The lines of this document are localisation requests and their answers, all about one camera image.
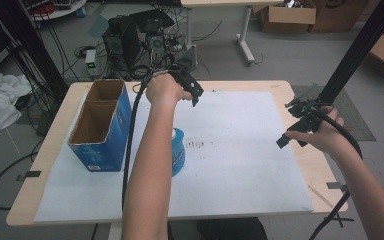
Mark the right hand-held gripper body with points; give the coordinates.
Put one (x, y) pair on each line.
(308, 111)

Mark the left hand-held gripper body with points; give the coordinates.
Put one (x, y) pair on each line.
(187, 80)

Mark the blue bottle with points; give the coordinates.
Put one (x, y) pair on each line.
(178, 153)

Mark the blue cardboard box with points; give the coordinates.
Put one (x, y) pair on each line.
(113, 140)

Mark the person's left hand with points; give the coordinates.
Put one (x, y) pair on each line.
(163, 90)

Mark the person's right hand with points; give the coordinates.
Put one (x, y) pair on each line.
(328, 136)

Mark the grey floor mat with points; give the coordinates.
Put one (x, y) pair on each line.
(350, 115)

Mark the white table mat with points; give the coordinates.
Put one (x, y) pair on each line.
(240, 160)

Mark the grey tape strip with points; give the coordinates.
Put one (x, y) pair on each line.
(336, 186)
(30, 174)

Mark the black computer tower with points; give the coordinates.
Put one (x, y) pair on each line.
(128, 43)

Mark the white desk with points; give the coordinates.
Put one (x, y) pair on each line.
(245, 33)

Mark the black metal stand pole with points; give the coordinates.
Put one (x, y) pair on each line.
(360, 46)

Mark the open brown cardboard box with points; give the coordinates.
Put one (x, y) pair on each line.
(288, 18)

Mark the grey power supply unit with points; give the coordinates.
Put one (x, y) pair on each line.
(91, 62)

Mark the tall brown cardboard box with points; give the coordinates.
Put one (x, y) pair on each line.
(338, 15)

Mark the person's dark clothing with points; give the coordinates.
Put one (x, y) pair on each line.
(231, 230)

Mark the round white table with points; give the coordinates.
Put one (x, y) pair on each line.
(58, 8)

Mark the white cloth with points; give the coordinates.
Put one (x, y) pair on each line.
(0, 100)

